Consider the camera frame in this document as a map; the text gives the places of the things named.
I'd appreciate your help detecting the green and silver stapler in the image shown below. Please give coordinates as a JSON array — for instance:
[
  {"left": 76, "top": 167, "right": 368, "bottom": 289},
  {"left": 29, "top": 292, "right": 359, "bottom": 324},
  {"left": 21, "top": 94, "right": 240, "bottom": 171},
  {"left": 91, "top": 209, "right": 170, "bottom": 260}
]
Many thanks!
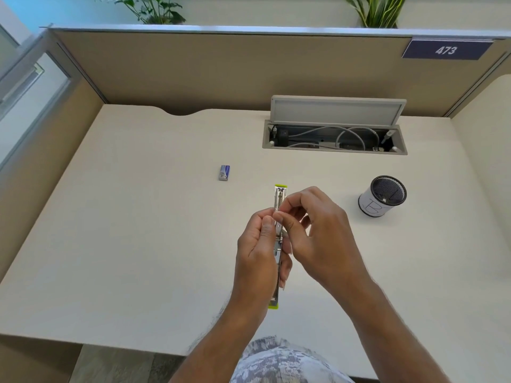
[{"left": 267, "top": 183, "right": 290, "bottom": 311}]

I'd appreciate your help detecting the person's left forearm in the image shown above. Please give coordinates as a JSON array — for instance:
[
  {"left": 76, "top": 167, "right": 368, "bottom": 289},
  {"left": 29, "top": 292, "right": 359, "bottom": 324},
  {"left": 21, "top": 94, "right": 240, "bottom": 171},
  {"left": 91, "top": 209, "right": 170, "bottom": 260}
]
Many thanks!
[{"left": 169, "top": 290, "right": 274, "bottom": 383}]

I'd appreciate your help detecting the person's left hand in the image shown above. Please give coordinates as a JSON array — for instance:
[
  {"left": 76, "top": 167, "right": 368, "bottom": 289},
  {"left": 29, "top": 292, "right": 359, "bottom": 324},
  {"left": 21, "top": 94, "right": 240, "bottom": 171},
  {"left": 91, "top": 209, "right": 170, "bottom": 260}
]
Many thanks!
[{"left": 233, "top": 207, "right": 293, "bottom": 315}]

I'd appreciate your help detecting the grey desk cable tray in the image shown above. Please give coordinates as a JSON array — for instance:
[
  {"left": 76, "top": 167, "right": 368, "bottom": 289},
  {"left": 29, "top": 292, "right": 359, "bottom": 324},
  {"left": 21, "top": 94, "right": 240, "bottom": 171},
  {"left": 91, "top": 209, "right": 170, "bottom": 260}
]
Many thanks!
[{"left": 262, "top": 119, "right": 408, "bottom": 156}]

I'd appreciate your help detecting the beige partition with glass window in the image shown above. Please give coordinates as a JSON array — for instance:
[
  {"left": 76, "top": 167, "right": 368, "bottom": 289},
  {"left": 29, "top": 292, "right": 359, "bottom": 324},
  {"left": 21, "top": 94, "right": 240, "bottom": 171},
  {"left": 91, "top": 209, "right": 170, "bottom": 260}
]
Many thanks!
[{"left": 0, "top": 0, "right": 109, "bottom": 282}]

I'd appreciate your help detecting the broad leaf green plant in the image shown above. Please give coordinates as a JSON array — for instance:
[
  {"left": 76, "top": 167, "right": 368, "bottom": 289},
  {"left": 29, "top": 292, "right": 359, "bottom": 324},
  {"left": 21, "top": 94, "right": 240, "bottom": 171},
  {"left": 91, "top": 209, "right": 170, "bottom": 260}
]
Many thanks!
[{"left": 95, "top": 0, "right": 186, "bottom": 25}]

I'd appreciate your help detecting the white black mesh pen holder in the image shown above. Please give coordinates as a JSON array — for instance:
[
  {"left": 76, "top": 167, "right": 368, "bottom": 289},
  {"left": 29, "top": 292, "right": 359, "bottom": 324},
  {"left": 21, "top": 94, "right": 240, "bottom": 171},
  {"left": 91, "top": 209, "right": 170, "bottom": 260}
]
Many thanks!
[{"left": 358, "top": 175, "right": 408, "bottom": 218}]

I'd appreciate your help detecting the white looped cable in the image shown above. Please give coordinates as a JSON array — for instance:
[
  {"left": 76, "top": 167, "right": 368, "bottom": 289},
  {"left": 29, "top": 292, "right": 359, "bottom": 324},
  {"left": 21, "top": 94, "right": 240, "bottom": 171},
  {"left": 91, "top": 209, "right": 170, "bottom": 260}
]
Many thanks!
[{"left": 287, "top": 125, "right": 381, "bottom": 150}]

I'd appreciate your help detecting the spiky green plant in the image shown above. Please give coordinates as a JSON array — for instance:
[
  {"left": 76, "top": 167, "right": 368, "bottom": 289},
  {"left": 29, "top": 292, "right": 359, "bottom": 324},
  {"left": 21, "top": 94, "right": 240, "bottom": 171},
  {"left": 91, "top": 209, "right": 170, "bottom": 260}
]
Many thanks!
[{"left": 342, "top": 0, "right": 409, "bottom": 28}]

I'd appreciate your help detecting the grey white patterned shirt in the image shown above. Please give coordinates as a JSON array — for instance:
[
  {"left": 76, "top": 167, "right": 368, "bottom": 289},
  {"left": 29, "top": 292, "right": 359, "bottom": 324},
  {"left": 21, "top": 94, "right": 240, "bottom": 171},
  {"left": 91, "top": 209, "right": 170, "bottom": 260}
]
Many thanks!
[{"left": 229, "top": 336, "right": 356, "bottom": 383}]

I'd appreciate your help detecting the person's right forearm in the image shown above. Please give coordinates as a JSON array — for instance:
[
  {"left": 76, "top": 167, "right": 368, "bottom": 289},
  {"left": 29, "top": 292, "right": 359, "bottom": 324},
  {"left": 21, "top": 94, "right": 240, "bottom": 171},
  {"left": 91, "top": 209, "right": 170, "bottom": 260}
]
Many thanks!
[{"left": 333, "top": 274, "right": 452, "bottom": 383}]

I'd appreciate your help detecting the dark blue number sign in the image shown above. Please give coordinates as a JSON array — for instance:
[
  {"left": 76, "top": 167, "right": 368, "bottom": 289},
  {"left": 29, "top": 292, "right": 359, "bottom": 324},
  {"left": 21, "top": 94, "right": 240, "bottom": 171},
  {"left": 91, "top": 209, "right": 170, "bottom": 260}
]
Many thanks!
[{"left": 402, "top": 37, "right": 494, "bottom": 61}]

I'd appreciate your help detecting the beige partition with metal rail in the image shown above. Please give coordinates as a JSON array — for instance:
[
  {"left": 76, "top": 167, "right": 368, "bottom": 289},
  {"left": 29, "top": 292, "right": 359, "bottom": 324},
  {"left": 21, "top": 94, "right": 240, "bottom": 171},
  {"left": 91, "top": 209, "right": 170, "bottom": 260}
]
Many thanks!
[{"left": 39, "top": 24, "right": 511, "bottom": 118}]

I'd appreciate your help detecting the person's right hand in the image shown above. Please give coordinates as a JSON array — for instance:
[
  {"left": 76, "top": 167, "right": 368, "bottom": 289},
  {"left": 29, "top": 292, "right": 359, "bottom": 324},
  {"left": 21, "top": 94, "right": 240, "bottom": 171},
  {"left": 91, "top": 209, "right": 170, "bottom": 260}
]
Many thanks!
[{"left": 273, "top": 186, "right": 375, "bottom": 301}]

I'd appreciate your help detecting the grey cable box lid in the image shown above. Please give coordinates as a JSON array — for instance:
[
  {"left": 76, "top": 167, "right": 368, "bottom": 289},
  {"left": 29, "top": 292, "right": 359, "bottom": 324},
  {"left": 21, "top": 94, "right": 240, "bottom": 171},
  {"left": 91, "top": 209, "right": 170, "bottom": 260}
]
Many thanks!
[{"left": 270, "top": 95, "right": 407, "bottom": 127}]

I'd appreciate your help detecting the cream cubicle partition panel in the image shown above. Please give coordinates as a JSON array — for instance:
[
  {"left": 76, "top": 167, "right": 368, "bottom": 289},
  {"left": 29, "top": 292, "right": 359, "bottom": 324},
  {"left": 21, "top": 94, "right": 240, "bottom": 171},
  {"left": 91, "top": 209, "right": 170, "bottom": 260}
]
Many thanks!
[{"left": 451, "top": 73, "right": 511, "bottom": 276}]

